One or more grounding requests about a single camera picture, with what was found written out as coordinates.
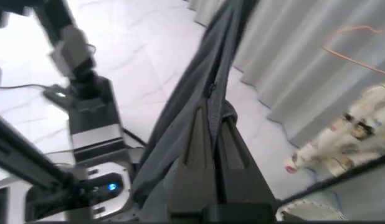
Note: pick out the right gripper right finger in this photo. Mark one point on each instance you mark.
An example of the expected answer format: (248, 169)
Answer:
(242, 183)

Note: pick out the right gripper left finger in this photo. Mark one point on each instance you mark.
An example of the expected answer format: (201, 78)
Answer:
(192, 174)

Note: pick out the dark blue garment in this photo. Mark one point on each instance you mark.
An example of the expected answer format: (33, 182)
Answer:
(186, 102)

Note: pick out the cream printed shorts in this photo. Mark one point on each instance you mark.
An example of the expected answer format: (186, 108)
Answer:
(351, 140)

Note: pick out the pink clothes hanger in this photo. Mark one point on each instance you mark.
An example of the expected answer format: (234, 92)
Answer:
(351, 59)

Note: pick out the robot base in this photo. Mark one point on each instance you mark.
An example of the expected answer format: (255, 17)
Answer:
(96, 115)

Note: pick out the black clothes rack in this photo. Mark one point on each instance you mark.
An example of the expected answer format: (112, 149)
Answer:
(335, 180)

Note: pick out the white curtain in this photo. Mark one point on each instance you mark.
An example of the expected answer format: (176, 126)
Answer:
(289, 77)

